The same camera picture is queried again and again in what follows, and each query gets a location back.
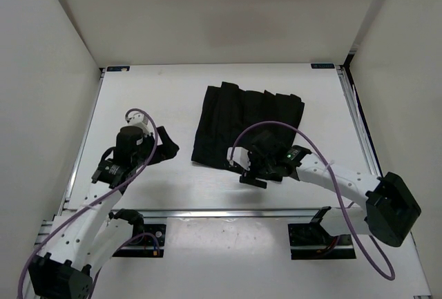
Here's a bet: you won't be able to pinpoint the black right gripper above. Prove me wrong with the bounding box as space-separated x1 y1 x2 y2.
240 144 275 189

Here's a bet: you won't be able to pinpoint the black pleated skirt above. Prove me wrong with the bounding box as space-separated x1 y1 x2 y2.
191 82 305 173

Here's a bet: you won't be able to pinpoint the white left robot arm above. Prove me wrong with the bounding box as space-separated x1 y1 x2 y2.
26 124 179 298

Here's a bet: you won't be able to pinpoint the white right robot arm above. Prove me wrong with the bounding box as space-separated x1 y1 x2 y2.
227 131 421 247

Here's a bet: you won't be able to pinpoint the blue label left corner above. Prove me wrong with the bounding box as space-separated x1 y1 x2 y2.
106 66 130 72

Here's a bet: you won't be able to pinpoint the blue label corner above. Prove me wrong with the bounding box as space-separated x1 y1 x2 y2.
106 66 130 72
311 63 335 70

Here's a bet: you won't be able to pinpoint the blue label right corner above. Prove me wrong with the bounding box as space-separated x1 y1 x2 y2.
311 63 335 70

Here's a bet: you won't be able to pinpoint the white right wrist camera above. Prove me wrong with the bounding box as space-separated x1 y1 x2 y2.
227 147 251 171

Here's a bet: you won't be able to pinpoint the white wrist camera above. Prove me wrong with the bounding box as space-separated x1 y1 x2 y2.
125 111 151 135
227 147 251 171

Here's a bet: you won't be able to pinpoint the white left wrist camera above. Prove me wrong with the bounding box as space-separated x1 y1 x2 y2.
125 111 151 135

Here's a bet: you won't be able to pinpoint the aluminium front rail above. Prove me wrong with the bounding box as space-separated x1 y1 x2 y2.
65 209 322 219

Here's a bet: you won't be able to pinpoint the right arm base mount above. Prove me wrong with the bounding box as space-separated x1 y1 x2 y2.
287 207 356 260

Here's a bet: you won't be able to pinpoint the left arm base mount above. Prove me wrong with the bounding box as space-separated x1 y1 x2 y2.
108 209 166 258

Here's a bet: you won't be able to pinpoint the aluminium right side rail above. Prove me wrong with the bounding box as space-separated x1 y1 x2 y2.
336 66 383 176

